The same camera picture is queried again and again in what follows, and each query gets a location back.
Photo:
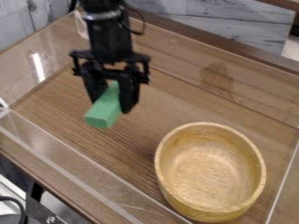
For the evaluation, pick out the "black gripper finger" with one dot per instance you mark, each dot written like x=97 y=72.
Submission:
x=95 y=84
x=129 y=91

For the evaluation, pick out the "green rectangular block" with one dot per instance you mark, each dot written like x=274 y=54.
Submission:
x=106 y=110

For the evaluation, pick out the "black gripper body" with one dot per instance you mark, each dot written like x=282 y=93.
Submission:
x=134 y=64

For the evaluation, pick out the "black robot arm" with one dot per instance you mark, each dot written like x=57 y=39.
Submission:
x=110 y=31

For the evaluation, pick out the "light wooden bowl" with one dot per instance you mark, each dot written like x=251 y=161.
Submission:
x=210 y=170

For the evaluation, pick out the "black metal table leg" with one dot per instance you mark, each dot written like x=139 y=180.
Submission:
x=38 y=214

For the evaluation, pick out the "clear acrylic corner bracket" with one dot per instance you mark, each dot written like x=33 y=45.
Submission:
x=81 y=25

